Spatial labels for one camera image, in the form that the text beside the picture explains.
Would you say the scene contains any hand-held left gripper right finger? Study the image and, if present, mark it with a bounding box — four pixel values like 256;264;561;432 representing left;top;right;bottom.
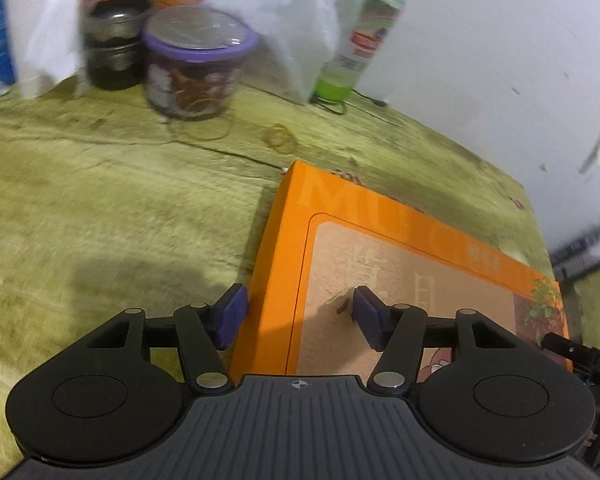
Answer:
351;285;547;394

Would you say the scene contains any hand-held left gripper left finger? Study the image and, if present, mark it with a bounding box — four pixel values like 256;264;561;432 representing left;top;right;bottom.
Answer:
86;283;249;394

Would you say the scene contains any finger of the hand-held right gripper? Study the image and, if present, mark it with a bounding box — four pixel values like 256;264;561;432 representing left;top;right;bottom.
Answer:
541;332;597;363

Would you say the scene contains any orange box lid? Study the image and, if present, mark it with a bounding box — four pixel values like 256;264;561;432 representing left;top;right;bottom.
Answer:
229;159;572;377

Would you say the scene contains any wooden desktop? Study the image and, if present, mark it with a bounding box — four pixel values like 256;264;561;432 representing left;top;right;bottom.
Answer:
0;72;578;467

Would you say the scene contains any black power strip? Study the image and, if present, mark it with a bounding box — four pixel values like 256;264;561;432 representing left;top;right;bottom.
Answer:
549;227;600;275

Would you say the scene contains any yellow rubber band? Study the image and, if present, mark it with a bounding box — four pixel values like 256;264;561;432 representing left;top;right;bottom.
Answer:
179;117;232;142
264;124;299;152

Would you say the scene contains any purple lidded tub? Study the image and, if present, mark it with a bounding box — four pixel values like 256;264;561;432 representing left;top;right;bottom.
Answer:
142;4;262;122

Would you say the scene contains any green drink can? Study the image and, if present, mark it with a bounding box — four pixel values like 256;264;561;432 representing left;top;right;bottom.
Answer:
311;0;407;104

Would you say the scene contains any dark glass jar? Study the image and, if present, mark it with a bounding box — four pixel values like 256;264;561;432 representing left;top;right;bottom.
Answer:
81;0;158;92

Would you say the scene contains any white plastic bag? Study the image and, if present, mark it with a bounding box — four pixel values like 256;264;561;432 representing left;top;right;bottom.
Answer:
200;0;343;106

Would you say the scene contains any black cable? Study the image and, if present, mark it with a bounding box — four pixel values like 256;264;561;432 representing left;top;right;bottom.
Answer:
314;89;392;116

